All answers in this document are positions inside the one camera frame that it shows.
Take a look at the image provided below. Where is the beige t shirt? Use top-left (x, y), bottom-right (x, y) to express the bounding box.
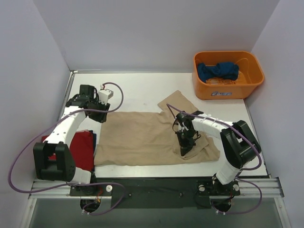
top-left (94, 90), bottom-right (220, 166)

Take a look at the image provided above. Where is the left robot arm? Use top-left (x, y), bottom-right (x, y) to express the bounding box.
top-left (33, 85), bottom-right (114, 196)

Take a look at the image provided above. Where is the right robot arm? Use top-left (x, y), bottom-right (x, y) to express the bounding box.
top-left (174, 111), bottom-right (262, 194)

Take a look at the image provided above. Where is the folded red t shirt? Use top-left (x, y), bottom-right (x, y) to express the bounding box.
top-left (41, 130), bottom-right (96, 171)

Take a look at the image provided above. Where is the orange plastic basket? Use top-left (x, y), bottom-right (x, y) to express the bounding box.
top-left (192, 51), bottom-right (265, 100)

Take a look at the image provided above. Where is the crumpled blue t shirt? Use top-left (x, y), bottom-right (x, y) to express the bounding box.
top-left (197, 62), bottom-right (239, 83)

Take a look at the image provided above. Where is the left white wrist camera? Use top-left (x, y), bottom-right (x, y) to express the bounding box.
top-left (97, 85), bottom-right (114, 105)

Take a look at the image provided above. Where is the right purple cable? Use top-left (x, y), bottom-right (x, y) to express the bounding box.
top-left (166, 103), bottom-right (263, 216)

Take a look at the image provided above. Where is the purple cable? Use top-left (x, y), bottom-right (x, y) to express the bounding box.
top-left (9, 82), bottom-right (128, 216)
top-left (166, 103), bottom-right (263, 216)

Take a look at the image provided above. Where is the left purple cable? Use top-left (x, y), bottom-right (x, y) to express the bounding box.
top-left (9, 82), bottom-right (128, 216)

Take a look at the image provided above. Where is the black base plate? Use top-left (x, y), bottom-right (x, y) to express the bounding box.
top-left (70, 177), bottom-right (240, 209)

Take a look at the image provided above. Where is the aluminium rail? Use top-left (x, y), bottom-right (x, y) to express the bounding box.
top-left (28, 178), bottom-right (285, 200)

